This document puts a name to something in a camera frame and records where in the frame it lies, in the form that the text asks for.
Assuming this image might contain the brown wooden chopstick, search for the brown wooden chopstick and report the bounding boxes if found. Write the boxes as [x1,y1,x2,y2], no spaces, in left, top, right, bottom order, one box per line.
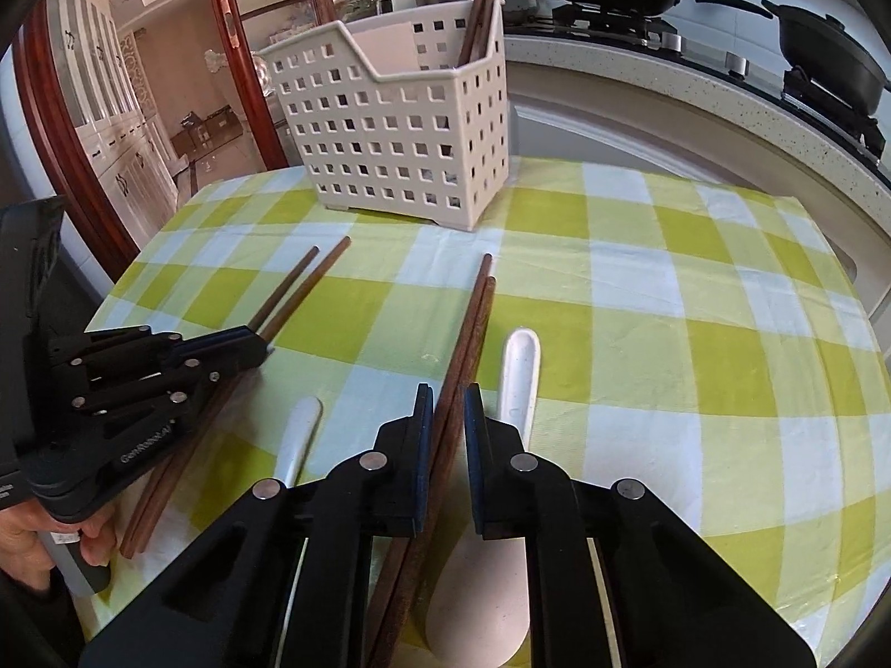
[471,0,497,61]
[371,276,498,668]
[362,252,496,655]
[132,235,352,558]
[458,0,491,66]
[119,246,320,559]

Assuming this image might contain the white ceramic spoon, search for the white ceramic spoon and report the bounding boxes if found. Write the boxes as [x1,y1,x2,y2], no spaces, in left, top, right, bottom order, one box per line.
[273,396,323,487]
[424,327,541,666]

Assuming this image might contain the white kitchen counter cabinets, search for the white kitchen counter cabinets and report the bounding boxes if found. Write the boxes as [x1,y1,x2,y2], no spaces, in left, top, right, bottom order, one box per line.
[506,36,889,342]

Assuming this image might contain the person's left hand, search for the person's left hand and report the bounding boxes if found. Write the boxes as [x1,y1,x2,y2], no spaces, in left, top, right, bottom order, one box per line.
[2,499,116,593]

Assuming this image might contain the green white checkered tablecloth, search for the green white checkered tablecloth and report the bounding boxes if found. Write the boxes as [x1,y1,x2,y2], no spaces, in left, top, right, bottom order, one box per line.
[77,159,889,665]

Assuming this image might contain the white tall cabinet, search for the white tall cabinet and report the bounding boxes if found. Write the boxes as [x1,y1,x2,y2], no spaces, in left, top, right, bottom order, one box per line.
[47,0,178,246]

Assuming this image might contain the white perforated plastic basket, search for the white perforated plastic basket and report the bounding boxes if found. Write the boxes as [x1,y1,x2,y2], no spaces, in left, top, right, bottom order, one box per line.
[260,2,511,231]

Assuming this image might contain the black gas stove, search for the black gas stove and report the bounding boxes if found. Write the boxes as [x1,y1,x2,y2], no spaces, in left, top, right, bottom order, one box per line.
[505,3,889,184]

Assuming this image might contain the black lidded pot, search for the black lidded pot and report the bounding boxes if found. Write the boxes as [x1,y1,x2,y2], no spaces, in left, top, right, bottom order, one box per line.
[761,0,889,116]

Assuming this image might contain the red wooden door frame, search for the red wooden door frame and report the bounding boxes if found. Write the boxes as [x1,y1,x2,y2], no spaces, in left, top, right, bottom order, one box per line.
[12,0,375,289]

